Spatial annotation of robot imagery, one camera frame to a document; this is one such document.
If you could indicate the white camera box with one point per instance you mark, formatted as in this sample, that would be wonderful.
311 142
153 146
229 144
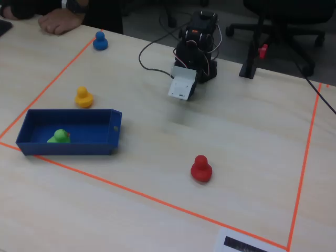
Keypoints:
179 88

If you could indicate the red clamp knob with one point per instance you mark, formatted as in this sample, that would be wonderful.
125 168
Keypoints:
263 51

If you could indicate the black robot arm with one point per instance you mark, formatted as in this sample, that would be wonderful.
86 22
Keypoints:
194 52

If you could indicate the person left hand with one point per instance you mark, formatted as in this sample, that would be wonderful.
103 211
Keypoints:
60 22

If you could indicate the blue rubber duck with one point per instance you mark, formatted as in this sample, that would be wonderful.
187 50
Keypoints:
100 43

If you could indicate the flat black device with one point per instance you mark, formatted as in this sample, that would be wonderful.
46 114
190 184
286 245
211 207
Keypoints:
4 27

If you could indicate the green rubber duck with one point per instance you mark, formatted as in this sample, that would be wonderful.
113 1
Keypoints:
60 136

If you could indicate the black wristwatch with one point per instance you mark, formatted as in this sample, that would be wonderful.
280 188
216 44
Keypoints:
76 6

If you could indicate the yellow rubber duck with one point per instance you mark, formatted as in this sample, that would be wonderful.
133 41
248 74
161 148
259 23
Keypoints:
84 98

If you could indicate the red rubber duck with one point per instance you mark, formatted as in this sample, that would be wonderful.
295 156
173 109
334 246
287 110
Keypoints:
200 170

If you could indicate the long orange tape strip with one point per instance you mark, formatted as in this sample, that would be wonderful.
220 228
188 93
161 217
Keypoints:
157 200

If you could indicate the black clamp stand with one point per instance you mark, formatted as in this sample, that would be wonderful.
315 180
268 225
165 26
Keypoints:
248 71

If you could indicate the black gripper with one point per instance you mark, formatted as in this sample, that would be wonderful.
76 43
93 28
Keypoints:
202 76

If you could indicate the white paper with black bar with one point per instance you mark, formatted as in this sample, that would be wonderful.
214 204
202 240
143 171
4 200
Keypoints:
220 244

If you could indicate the person dark torso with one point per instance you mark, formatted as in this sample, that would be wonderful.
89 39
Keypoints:
105 15

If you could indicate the blue plastic box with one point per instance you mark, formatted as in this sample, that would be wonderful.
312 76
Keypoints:
92 131

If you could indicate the black office chair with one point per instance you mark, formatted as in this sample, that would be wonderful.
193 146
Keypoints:
288 10

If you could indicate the dark sleeved forearm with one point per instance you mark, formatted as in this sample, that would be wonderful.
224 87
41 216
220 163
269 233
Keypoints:
15 13

